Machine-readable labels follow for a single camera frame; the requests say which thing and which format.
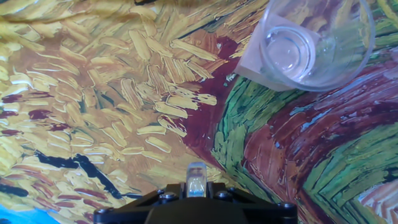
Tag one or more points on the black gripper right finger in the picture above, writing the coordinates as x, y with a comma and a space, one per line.
264, 207

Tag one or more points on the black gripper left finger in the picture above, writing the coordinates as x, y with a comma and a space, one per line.
130, 202

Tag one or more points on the empty clear plastic cup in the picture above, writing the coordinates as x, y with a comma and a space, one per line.
342, 46

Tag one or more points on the painted wheatfield tablecloth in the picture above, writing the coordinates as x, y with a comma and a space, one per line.
124, 93

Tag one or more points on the light wooden cube block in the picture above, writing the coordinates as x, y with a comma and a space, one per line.
250, 59

